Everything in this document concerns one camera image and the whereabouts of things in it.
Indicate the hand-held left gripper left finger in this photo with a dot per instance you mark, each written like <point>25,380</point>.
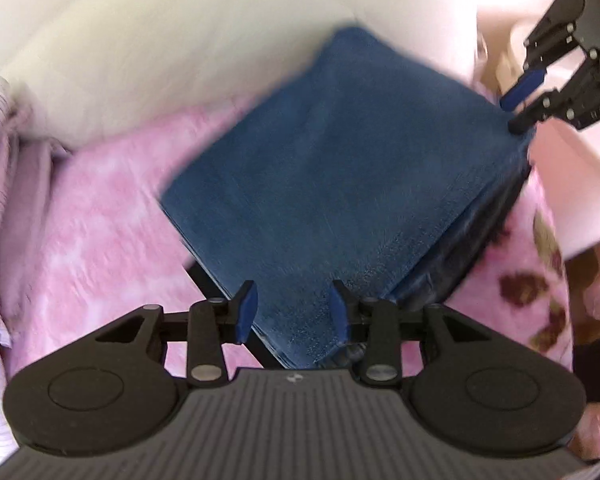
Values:
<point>245,311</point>

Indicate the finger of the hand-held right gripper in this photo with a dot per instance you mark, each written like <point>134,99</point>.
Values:
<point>522,89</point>
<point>555,105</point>

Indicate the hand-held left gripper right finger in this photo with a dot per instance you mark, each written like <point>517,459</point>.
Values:
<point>340,316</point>

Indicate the blue towel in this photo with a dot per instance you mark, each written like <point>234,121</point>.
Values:
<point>350,175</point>

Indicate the pale pink cloth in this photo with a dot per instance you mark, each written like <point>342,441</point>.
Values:
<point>575,190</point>

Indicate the pink fuzzy blanket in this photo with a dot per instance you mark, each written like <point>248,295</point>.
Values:
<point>105,220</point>

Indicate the pink folded pillowcase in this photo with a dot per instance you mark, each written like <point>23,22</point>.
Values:
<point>17,195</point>

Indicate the white pillow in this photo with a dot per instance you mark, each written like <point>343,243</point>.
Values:
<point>180,40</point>

